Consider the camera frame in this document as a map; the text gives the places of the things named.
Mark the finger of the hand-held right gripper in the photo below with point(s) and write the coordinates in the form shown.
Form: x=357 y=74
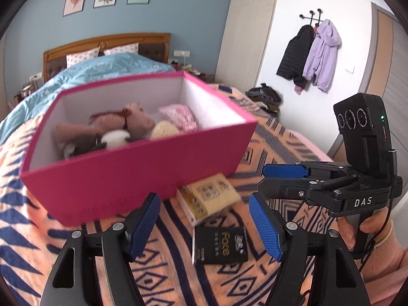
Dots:
x=283 y=171
x=287 y=188

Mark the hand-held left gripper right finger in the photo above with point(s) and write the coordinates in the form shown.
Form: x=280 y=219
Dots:
x=264 y=229

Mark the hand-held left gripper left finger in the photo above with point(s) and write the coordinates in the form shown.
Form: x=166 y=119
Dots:
x=143 y=228

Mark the black tissue pack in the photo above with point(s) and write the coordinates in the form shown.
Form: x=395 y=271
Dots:
x=220 y=245

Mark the pink cardboard box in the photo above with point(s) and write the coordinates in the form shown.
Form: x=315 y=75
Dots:
x=127 y=178

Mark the yellow tissue pack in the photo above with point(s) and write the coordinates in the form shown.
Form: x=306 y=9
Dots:
x=204 y=197

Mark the white plush toy brown scarf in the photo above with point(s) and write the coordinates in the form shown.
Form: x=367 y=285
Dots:
x=114 y=137

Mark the brown knitted plush toy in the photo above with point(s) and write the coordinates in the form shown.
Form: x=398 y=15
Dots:
x=71 y=132
x=137 y=119

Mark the pink floral cloth pouch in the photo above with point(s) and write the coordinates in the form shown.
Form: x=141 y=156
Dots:
x=180 y=116

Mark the person's right forearm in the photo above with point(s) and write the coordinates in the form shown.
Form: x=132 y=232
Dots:
x=389 y=267

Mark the person's right hand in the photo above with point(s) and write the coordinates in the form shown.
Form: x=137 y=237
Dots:
x=346 y=232

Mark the black bag on bed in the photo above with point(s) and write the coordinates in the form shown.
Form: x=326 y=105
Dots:
x=264 y=97

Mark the wooden door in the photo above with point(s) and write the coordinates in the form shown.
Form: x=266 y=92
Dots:
x=387 y=57

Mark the lilac hooded jacket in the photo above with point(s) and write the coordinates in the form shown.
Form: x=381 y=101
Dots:
x=322 y=57

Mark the black puffer jacket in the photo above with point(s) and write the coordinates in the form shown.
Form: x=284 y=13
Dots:
x=296 y=57

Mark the cluttered nightstand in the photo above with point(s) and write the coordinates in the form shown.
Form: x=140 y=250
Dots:
x=24 y=91
x=191 y=70

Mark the beige wardrobe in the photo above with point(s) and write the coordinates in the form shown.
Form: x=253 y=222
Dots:
x=245 y=32

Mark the blue floral duvet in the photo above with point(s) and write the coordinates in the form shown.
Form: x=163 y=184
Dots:
x=105 y=67

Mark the white patterned pillow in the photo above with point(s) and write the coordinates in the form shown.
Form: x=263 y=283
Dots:
x=122 y=49
x=83 y=58

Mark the wooden headboard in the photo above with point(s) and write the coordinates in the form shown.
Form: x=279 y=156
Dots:
x=127 y=40

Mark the white light switch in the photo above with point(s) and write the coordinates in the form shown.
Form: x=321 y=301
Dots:
x=349 y=69

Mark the black wall coat hooks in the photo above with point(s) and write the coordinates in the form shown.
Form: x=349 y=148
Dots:
x=310 y=16

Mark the white wall socket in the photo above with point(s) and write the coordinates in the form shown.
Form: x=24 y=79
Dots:
x=181 y=53
x=35 y=77

